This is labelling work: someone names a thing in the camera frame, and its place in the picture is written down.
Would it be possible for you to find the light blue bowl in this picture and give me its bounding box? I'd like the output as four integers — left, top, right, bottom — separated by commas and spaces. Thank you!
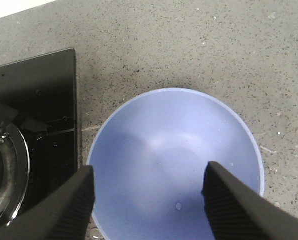
87, 88, 265, 240

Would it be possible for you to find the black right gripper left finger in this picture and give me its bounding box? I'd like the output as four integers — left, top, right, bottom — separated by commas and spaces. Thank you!
0, 165, 95, 240

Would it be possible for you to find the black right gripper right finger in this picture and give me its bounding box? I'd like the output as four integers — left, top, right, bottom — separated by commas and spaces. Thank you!
201, 161, 298, 240

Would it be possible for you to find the black glass gas cooktop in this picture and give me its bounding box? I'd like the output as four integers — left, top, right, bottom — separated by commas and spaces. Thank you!
0, 48, 77, 216

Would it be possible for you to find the black pot support grate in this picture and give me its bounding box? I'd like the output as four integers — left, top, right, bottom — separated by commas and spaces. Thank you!
0, 102, 48, 226

